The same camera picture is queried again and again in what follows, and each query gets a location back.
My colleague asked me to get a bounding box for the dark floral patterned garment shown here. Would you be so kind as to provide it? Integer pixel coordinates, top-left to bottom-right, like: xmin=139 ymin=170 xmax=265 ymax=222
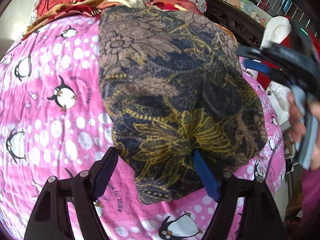
xmin=98 ymin=6 xmax=267 ymax=205

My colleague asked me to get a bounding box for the pink sleeved forearm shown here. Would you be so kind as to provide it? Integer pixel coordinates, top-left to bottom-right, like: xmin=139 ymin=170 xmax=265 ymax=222
xmin=300 ymin=168 xmax=319 ymax=235

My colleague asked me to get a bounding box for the right hand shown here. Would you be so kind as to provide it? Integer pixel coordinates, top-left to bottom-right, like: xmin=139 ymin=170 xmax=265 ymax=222
xmin=287 ymin=90 xmax=320 ymax=172

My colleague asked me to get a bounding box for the white tufted chair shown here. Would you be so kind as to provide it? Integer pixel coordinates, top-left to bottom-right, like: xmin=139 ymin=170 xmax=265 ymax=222
xmin=246 ymin=16 xmax=296 ymax=131

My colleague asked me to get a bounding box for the metal rack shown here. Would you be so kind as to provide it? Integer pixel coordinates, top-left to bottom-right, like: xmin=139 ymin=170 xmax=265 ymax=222
xmin=257 ymin=0 xmax=316 ymax=29

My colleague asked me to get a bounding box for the pink penguin blanket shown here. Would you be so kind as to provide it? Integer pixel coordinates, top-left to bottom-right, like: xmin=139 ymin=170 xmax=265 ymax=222
xmin=0 ymin=15 xmax=287 ymax=240

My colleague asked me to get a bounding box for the red heart pillow right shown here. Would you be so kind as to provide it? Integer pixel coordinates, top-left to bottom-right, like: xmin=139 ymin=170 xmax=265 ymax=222
xmin=147 ymin=0 xmax=202 ymax=15

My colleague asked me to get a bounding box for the red gold floral blanket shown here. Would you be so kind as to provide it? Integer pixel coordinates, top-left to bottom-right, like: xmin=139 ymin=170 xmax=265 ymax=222
xmin=22 ymin=0 xmax=190 ymax=41

